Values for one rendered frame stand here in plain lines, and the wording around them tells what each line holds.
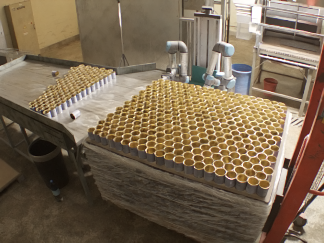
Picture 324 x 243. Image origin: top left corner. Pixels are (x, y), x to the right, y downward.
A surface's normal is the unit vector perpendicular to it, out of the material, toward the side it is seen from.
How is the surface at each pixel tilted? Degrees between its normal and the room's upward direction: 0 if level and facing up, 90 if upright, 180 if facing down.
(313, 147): 90
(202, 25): 90
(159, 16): 90
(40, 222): 0
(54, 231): 0
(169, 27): 90
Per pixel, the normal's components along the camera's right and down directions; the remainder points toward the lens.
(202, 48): -0.55, 0.47
